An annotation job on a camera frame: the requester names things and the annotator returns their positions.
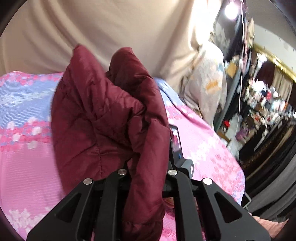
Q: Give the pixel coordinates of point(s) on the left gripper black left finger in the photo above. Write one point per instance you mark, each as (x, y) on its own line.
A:
(93, 210)

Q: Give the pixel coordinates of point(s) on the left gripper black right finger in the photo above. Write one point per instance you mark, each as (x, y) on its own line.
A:
(203, 211)

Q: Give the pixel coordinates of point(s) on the maroon quilted puffer jacket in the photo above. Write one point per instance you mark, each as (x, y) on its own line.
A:
(103, 120)

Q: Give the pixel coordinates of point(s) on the pink floral bed sheet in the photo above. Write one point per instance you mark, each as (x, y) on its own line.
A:
(30, 184)

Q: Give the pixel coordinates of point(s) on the grey patterned hanging cloth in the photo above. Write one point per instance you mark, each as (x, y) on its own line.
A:
(204, 87)

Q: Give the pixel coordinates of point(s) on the cluttered shelf with items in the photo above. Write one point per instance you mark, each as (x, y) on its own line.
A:
(257, 39)

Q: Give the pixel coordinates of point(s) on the beige curtain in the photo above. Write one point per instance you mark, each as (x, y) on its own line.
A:
(164, 35)

